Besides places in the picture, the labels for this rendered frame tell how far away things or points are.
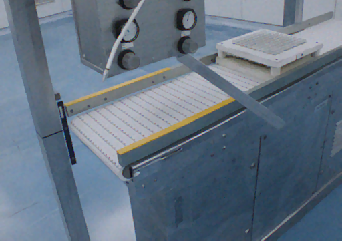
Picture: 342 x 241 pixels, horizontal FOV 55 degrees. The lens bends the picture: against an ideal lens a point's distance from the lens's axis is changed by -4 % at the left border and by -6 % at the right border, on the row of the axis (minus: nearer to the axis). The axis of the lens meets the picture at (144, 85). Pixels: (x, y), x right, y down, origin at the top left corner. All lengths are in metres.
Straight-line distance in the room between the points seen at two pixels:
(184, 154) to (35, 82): 0.40
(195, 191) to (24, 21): 0.63
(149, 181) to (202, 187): 0.27
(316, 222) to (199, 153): 1.04
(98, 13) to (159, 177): 0.40
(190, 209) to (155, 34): 0.57
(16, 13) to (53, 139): 0.34
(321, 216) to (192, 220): 0.89
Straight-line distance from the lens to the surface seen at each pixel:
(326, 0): 4.12
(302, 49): 1.10
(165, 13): 0.58
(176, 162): 0.78
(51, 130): 0.91
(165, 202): 0.89
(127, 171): 0.71
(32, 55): 0.83
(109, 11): 0.52
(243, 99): 0.75
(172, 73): 1.03
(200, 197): 1.00
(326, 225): 1.76
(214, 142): 0.83
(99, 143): 0.78
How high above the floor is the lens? 1.24
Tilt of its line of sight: 24 degrees down
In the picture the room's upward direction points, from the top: 6 degrees counter-clockwise
